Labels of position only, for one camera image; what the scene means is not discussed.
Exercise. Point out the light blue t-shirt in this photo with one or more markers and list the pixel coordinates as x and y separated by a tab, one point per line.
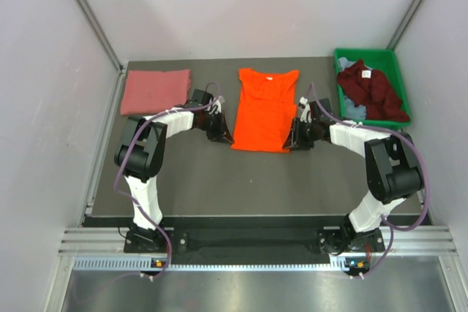
351	110

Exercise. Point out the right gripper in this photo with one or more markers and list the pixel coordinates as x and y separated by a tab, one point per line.
295	140

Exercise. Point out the right corner aluminium post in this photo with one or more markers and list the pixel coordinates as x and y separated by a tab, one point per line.
407	19

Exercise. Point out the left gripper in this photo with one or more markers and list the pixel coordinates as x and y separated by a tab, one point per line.
221	133

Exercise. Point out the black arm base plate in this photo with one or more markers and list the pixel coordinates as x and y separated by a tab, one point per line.
313	240

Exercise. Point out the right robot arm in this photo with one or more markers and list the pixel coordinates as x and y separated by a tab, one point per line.
393	170

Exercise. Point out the folded pink t-shirt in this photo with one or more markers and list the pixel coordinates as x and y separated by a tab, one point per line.
151	92

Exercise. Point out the orange t-shirt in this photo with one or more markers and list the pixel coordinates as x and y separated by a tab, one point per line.
266	110

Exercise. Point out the maroon t-shirt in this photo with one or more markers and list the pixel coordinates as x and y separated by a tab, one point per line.
371	88

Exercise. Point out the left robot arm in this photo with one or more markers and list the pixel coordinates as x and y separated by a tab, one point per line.
140	155

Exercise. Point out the left corner aluminium post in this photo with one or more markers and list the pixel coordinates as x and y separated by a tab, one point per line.
99	33

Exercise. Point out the grey slotted cable duct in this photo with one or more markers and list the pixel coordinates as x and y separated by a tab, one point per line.
150	264

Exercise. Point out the corner aluminium post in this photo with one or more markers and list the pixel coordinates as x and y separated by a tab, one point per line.
99	33
407	19

